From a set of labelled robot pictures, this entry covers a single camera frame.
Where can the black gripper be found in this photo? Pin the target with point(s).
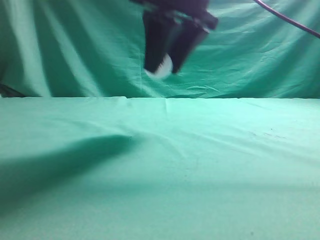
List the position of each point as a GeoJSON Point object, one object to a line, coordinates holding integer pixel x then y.
{"type": "Point", "coordinates": [163, 19]}

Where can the white dimpled golf ball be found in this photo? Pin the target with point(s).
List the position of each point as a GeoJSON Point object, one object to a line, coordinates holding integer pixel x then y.
{"type": "Point", "coordinates": [163, 71]}

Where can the green backdrop cloth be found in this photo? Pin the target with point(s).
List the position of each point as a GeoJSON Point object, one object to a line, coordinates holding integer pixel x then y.
{"type": "Point", "coordinates": [95, 48]}

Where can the green table cloth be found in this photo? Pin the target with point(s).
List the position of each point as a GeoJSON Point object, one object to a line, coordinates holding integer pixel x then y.
{"type": "Point", "coordinates": [116, 168]}

